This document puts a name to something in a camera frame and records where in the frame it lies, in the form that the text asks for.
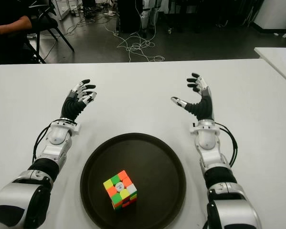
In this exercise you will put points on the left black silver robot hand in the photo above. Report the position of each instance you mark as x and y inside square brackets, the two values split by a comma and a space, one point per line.
[71, 108]

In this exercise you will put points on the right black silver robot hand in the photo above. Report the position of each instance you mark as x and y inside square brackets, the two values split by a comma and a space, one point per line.
[204, 108]

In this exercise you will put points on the multicoloured Rubik's cube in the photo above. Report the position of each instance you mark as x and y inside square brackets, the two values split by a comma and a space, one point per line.
[120, 190]

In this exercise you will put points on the left silver black robot arm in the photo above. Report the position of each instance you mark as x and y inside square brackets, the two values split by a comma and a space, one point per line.
[25, 190]

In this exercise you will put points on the right silver black robot arm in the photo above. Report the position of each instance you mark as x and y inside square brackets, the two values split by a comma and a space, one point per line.
[209, 152]

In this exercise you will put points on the dark brown round plate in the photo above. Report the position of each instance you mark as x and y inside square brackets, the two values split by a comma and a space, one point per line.
[154, 171]

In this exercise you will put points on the white side table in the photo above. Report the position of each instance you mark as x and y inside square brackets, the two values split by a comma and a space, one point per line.
[276, 59]

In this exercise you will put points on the black folding chair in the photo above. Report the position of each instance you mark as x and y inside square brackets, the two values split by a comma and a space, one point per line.
[49, 22]

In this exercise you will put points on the seated person in black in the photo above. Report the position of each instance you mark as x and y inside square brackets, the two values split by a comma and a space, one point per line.
[6, 40]

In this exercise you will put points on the white glass display case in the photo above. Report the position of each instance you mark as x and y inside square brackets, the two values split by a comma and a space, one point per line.
[60, 9]

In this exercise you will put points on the standing white humanoid robot legs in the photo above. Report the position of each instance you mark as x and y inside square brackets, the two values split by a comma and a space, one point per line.
[147, 16]

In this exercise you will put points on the black floor cabinet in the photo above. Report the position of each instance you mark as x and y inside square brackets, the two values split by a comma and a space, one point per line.
[129, 16]

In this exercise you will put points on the white cabinet with black base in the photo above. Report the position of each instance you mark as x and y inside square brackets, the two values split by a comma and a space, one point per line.
[274, 12]

